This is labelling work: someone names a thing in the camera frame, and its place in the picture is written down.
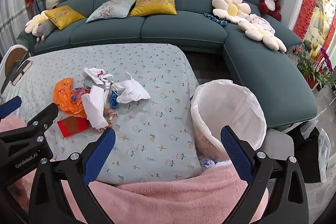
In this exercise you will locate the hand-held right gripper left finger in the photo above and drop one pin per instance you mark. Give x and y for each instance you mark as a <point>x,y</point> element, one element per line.
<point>99,154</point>

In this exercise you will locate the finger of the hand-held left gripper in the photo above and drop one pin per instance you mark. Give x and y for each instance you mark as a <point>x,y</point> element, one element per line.
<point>10,106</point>
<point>44,115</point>

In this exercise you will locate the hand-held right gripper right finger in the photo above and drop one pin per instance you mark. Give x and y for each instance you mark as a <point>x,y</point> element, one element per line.
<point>236,151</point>

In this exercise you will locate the orange plastic bag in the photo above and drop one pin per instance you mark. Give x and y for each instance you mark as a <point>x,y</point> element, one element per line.
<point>65,100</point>

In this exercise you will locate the bin with white liner bag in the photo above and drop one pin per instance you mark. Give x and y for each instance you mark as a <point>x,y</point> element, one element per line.
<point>231,108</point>

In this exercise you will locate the red envelope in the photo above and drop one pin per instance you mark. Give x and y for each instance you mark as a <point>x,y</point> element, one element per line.
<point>72,126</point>

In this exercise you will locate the dark book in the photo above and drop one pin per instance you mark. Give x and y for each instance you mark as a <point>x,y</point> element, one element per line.
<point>22,70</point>

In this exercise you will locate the grey stool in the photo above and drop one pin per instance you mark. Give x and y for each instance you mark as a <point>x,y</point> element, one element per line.
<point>278,144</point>

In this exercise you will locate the long white tissue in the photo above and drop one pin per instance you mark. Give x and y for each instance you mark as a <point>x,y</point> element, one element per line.
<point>93,107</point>

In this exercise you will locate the white round wooden chair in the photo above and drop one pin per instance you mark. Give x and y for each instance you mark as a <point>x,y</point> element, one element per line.
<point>13,54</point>

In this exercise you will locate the white cloth with red mark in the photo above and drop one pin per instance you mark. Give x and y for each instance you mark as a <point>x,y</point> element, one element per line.
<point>94,74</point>

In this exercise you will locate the black bag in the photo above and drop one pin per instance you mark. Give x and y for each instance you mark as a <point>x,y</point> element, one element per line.
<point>307,155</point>

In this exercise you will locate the pink fleece cloth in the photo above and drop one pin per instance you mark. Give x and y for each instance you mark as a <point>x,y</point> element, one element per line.
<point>162,200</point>

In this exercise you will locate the floral light blue blanket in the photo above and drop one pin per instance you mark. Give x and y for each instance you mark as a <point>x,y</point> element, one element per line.
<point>147,87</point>

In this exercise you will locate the grey plush mouse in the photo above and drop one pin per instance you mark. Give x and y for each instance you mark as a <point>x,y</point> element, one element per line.
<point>44,29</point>

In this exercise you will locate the clear plastic bag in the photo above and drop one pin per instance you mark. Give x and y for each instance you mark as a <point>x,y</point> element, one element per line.
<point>324,146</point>

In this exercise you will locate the small yellow cushion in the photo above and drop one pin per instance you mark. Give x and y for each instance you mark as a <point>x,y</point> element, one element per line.
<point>63,16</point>

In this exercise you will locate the red curtain tassel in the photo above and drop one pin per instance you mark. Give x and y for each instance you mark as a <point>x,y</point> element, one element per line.
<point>31,0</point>

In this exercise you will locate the green plant in red pot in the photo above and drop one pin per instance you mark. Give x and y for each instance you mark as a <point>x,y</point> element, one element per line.
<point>308,66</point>

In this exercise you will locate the light blue embroidered cushion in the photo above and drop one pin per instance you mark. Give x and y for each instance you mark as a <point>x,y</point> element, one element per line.
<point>111,10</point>

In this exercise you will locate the purple orchid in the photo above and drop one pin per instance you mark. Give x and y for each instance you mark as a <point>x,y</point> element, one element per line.
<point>326,58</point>

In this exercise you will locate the teal sectional sofa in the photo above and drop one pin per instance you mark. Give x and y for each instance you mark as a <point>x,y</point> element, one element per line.
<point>183,29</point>

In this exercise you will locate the pale lilac cloth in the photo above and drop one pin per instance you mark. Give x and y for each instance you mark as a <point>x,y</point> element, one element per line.
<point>258,20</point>

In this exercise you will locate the blue patterned cloth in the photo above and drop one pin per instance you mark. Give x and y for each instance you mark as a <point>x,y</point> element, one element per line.
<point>215,18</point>

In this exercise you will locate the large yellow cushion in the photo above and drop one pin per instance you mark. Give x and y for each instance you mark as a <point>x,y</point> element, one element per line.
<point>155,3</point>

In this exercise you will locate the red patterned wall panel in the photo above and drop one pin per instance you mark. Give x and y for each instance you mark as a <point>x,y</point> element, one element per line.
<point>307,3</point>

